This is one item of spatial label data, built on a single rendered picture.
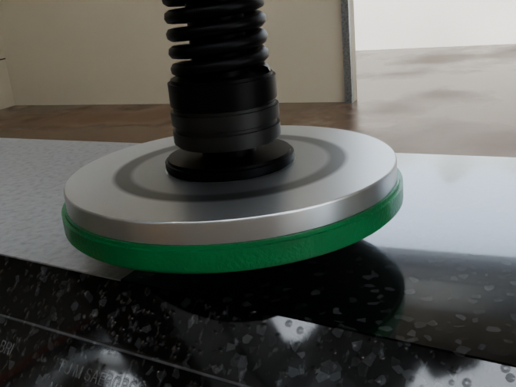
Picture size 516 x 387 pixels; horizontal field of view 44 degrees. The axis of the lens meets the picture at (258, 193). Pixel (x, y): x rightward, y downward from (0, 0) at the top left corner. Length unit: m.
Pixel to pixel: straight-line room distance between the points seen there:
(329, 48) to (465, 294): 5.14
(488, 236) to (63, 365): 0.28
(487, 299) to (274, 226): 0.12
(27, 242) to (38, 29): 6.46
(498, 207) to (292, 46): 5.12
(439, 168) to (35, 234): 0.34
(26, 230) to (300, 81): 5.12
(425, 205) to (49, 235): 0.28
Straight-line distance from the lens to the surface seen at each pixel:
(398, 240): 0.43
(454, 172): 0.56
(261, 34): 0.39
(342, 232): 0.34
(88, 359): 0.40
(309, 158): 0.41
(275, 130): 0.40
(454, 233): 0.44
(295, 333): 0.34
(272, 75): 0.40
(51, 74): 6.93
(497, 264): 0.40
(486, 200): 0.50
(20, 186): 0.65
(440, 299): 0.36
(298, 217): 0.32
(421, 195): 0.51
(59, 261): 0.45
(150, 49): 6.18
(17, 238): 0.51
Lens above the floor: 1.04
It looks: 18 degrees down
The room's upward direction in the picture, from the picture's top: 5 degrees counter-clockwise
